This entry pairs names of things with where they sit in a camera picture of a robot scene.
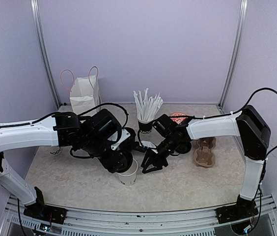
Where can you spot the black coffee lid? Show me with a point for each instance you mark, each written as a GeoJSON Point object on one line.
{"type": "Point", "coordinates": [183, 147]}

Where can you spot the red patterned white bowl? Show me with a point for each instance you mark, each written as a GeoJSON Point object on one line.
{"type": "Point", "coordinates": [178, 117]}

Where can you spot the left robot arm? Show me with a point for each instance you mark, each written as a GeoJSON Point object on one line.
{"type": "Point", "coordinates": [98, 135]}

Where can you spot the white paper cup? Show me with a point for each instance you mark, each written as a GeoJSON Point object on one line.
{"type": "Point", "coordinates": [129, 177]}
{"type": "Point", "coordinates": [54, 151]}

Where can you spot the white wrapped straws bundle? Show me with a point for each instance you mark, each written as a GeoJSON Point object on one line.
{"type": "Point", "coordinates": [147, 107]}

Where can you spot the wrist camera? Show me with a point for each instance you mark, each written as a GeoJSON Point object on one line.
{"type": "Point", "coordinates": [124, 135]}
{"type": "Point", "coordinates": [143, 146]}

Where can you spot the right aluminium frame post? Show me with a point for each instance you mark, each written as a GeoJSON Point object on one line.
{"type": "Point", "coordinates": [235, 52]}

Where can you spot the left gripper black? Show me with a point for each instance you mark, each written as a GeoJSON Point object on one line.
{"type": "Point", "coordinates": [113, 164]}

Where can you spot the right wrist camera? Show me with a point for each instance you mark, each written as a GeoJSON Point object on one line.
{"type": "Point", "coordinates": [143, 146]}

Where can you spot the white paper takeout bag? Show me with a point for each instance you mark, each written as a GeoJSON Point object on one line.
{"type": "Point", "coordinates": [84, 93]}

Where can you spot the aluminium frame post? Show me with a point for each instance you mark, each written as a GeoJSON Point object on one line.
{"type": "Point", "coordinates": [43, 51]}
{"type": "Point", "coordinates": [235, 52]}

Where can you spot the left aluminium frame post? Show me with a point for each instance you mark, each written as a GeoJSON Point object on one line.
{"type": "Point", "coordinates": [43, 51]}

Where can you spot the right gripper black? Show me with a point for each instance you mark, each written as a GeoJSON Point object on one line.
{"type": "Point", "coordinates": [157, 161]}

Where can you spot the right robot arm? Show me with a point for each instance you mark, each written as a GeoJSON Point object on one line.
{"type": "Point", "coordinates": [245, 123]}

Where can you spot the black cup with straws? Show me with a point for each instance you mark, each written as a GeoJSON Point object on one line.
{"type": "Point", "coordinates": [145, 126]}

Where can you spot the brown cardboard cup carrier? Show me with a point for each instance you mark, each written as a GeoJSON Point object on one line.
{"type": "Point", "coordinates": [203, 155]}

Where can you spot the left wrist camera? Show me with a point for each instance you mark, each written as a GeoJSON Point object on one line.
{"type": "Point", "coordinates": [124, 135]}

